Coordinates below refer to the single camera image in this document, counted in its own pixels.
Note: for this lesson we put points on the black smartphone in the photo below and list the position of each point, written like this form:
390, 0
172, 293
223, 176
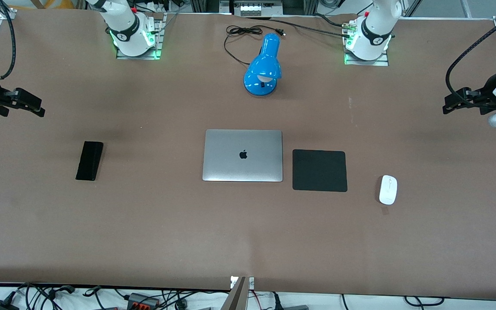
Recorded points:
89, 160

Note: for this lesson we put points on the grey power strip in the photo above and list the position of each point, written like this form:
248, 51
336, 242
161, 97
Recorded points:
258, 8

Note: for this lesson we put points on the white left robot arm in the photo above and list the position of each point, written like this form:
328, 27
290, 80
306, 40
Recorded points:
377, 26

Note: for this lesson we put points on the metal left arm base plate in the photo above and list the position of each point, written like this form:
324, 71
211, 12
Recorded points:
383, 62

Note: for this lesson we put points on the silver laptop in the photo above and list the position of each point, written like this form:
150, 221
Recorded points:
230, 163

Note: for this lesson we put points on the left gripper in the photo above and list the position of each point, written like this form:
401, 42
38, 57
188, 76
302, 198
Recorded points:
488, 91

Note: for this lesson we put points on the black power adapter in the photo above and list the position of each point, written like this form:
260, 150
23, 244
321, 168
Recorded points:
0, 305

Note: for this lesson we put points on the blue desk lamp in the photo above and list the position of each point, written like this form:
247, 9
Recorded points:
265, 64

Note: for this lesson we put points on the black mouse pad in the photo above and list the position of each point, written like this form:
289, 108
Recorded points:
319, 170

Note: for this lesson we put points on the white computer mouse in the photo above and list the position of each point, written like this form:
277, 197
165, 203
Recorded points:
388, 189

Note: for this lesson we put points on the grey orange connector block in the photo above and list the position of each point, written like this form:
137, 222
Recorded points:
142, 300

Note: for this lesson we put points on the wooden camera stand post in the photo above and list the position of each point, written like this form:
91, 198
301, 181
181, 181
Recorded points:
237, 297

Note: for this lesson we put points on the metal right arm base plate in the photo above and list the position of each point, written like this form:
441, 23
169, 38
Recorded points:
158, 30

